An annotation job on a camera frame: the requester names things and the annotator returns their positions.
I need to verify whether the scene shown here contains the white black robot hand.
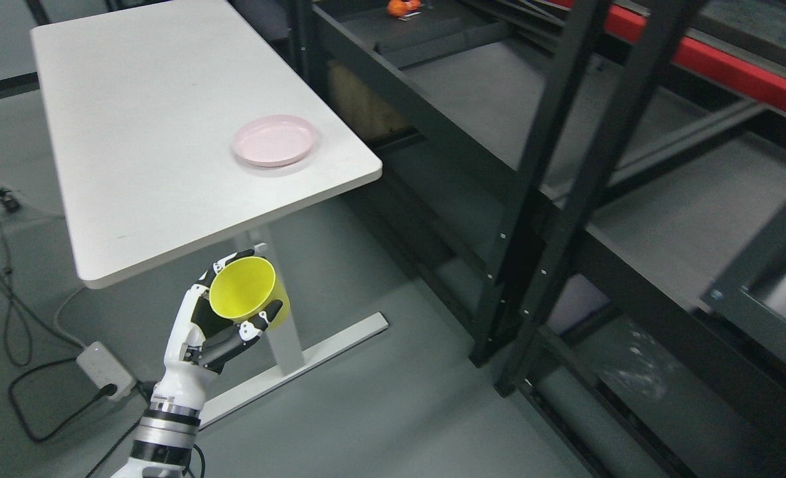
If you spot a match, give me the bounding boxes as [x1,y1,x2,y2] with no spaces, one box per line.
[148,248,281,412]

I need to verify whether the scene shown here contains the pink plastic plate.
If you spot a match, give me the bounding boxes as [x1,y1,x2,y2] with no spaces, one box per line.
[231,114,319,167]

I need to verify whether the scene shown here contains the dark metal shelf rack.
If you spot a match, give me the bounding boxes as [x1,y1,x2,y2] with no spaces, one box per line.
[290,1,786,477]

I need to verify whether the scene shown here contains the white power strip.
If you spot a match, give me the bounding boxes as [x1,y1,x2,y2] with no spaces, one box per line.
[76,341,136,402]

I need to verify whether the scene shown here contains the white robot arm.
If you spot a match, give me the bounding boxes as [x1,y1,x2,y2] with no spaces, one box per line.
[113,406,200,477]

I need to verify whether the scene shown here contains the yellow plastic cup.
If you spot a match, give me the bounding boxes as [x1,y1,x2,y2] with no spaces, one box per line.
[210,256,291,327]

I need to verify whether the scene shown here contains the orange toy on shelf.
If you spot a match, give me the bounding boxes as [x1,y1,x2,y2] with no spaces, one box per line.
[385,0,423,21]

